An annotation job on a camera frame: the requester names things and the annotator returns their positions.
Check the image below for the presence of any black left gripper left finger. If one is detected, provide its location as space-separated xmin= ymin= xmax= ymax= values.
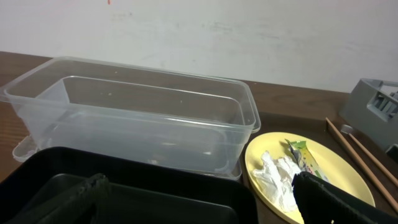
xmin=8 ymin=174 xmax=109 ymax=224

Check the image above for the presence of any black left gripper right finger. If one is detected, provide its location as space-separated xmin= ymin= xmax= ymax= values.
xmin=292 ymin=172 xmax=397 ymax=224

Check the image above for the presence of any yellow plate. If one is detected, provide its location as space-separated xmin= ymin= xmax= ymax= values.
xmin=244 ymin=132 xmax=376 ymax=223

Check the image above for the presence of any green snack wrapper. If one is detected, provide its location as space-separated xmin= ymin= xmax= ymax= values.
xmin=286 ymin=139 xmax=329 ymax=182

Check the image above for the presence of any white tissue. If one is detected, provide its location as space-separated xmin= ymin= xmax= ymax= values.
xmin=252 ymin=151 xmax=301 ymax=212

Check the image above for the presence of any grey dishwasher rack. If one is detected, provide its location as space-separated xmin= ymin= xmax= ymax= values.
xmin=340 ymin=78 xmax=397 ymax=161

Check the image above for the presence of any black plastic bin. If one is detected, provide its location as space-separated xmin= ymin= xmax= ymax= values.
xmin=1 ymin=147 xmax=258 ymax=223

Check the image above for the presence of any left wooden chopstick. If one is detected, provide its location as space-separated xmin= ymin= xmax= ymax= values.
xmin=325 ymin=118 xmax=397 ymax=212

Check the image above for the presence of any wooden chopstick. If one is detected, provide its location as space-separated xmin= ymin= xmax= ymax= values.
xmin=348 ymin=133 xmax=398 ymax=187
xmin=325 ymin=118 xmax=397 ymax=212

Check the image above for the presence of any right wooden chopstick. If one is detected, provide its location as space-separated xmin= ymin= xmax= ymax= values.
xmin=348 ymin=133 xmax=398 ymax=187

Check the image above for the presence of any clear plastic bin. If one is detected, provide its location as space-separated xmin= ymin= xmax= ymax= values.
xmin=1 ymin=57 xmax=261 ymax=178

